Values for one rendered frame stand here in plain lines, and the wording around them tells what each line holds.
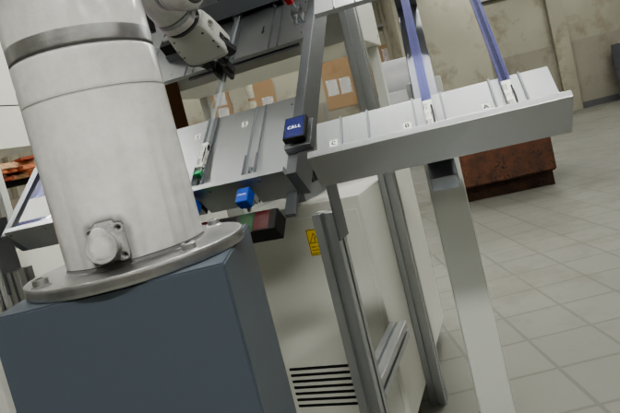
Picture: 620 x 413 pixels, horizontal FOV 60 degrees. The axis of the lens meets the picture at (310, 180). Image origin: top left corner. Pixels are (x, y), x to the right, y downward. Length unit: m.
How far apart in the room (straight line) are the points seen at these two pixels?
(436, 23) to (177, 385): 9.56
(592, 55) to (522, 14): 1.57
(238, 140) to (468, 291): 0.50
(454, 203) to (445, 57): 8.88
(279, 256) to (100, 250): 0.90
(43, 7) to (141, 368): 0.28
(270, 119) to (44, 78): 0.63
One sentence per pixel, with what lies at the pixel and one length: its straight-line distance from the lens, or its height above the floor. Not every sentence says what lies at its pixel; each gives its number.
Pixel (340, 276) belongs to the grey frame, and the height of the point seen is 0.53.
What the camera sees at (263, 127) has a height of 0.81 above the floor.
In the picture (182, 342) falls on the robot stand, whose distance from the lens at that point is 0.43.
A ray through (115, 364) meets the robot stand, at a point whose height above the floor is 0.64.
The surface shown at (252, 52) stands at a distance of 1.24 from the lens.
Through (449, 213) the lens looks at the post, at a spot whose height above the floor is 0.58.
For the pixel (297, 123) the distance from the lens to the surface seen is 0.92.
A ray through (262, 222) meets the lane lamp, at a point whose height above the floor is 0.65.
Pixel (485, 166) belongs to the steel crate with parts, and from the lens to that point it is 4.10.
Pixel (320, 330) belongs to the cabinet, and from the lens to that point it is 1.34.
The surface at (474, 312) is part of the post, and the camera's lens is 1.02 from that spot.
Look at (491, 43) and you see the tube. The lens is 0.87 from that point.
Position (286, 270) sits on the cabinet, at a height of 0.47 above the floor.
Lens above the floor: 0.78
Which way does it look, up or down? 5 degrees down
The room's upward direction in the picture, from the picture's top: 14 degrees counter-clockwise
